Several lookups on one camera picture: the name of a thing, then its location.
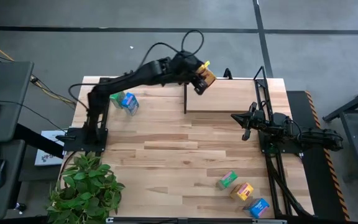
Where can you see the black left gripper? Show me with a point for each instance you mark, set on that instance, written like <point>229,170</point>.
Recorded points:
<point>185,73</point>

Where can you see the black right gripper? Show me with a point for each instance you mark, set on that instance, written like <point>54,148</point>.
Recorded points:
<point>256,119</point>

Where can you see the green Apple Jacks cereal box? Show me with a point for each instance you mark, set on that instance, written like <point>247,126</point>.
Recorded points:
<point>116,99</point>
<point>227,180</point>

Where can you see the blue Rice Krispies cereal box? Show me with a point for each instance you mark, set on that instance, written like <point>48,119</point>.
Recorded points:
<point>256,208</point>
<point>130,103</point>

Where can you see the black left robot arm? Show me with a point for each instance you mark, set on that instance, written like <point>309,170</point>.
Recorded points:
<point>120,81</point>

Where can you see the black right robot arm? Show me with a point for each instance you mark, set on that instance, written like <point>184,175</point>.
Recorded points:
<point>315,137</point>

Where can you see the black clamp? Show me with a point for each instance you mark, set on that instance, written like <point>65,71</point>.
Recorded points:
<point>227,74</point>

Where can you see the black mat with hazard stripes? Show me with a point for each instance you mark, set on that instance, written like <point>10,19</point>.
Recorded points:
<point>319,174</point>

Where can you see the dark metal cart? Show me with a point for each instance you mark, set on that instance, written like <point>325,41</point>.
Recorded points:
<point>353,133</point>

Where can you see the green leafy plant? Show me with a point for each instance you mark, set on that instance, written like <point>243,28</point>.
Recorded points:
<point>85,189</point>

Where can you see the white paper booklet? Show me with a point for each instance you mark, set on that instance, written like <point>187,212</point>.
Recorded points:
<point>47,152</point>

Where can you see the wooden shelf with black frame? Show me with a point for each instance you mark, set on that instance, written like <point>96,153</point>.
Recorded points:
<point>225,96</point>

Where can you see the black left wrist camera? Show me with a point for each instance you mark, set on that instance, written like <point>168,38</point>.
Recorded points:
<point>186,57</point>

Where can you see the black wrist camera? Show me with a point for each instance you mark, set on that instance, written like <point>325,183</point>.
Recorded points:
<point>280,119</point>
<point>186,57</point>

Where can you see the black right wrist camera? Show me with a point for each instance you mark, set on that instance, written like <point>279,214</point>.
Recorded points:
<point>280,119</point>

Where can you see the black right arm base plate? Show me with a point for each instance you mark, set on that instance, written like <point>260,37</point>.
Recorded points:
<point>278,148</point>

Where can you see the black rig frame struts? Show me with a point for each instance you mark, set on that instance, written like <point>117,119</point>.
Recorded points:
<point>280,183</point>

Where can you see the black rig frame rail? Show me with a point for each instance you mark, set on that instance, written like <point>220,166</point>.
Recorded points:
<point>106,118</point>

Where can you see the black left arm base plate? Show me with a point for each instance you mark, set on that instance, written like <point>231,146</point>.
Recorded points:
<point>76,141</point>

